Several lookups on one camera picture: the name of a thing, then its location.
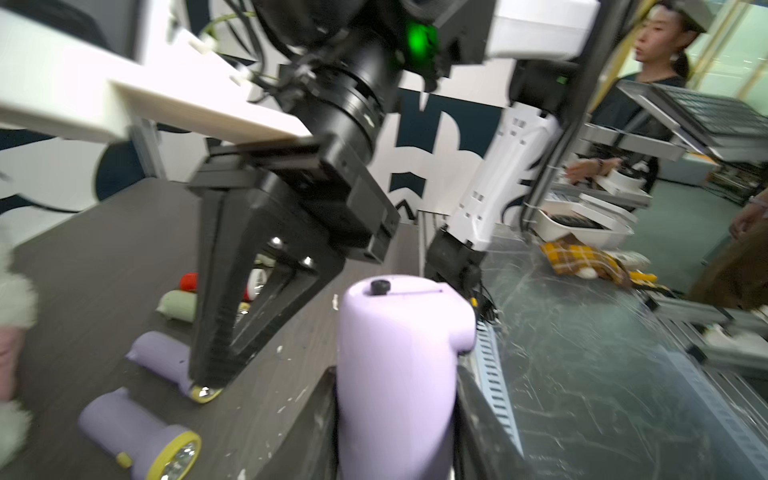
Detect white teddy bear pink shirt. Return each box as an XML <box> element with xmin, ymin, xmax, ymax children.
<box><xmin>1</xmin><ymin>228</ymin><xmax>38</xmax><ymax>468</ymax></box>

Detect purple flashlight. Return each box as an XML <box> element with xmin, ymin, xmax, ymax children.
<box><xmin>125</xmin><ymin>331</ymin><xmax>222</xmax><ymax>404</ymax></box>
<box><xmin>78</xmin><ymin>387</ymin><xmax>202</xmax><ymax>480</ymax></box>

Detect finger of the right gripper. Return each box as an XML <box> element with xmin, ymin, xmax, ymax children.
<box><xmin>189</xmin><ymin>179</ymin><xmax>345</xmax><ymax>389</ymax></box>

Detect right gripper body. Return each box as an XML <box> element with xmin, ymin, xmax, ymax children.
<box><xmin>188</xmin><ymin>135</ymin><xmax>400</xmax><ymax>263</ymax></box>

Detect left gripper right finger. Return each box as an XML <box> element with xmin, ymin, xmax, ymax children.
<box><xmin>453</xmin><ymin>366</ymin><xmax>534</xmax><ymax>480</ymax></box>

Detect white tray on bench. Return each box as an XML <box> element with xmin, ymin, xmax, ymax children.
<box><xmin>532</xmin><ymin>192</ymin><xmax>637</xmax><ymax>250</ymax></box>

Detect green flashlight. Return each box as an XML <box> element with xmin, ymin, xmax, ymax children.
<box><xmin>155</xmin><ymin>290</ymin><xmax>197</xmax><ymax>323</ymax></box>

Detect yellow plaid cloth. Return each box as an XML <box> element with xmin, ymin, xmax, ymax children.
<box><xmin>539</xmin><ymin>235</ymin><xmax>658</xmax><ymax>288</ymax></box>

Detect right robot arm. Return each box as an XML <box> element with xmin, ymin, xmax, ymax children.
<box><xmin>189</xmin><ymin>1</ymin><xmax>504</xmax><ymax>388</ymax></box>

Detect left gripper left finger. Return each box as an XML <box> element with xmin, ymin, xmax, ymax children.
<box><xmin>255</xmin><ymin>366</ymin><xmax>339</xmax><ymax>480</ymax></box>

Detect purple flashlight sideways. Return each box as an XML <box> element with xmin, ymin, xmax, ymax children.
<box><xmin>336</xmin><ymin>275</ymin><xmax>476</xmax><ymax>479</ymax></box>

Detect person in background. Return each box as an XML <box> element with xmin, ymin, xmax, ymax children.
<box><xmin>564</xmin><ymin>1</ymin><xmax>713</xmax><ymax>193</ymax></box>

